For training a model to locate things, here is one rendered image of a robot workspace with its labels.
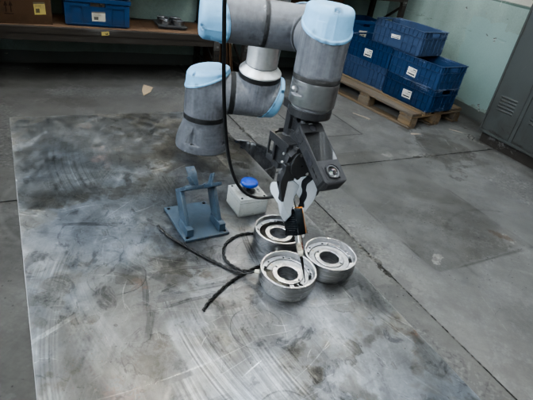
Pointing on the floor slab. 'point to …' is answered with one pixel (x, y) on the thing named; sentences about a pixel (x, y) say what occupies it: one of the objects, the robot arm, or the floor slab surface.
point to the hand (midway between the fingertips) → (294, 215)
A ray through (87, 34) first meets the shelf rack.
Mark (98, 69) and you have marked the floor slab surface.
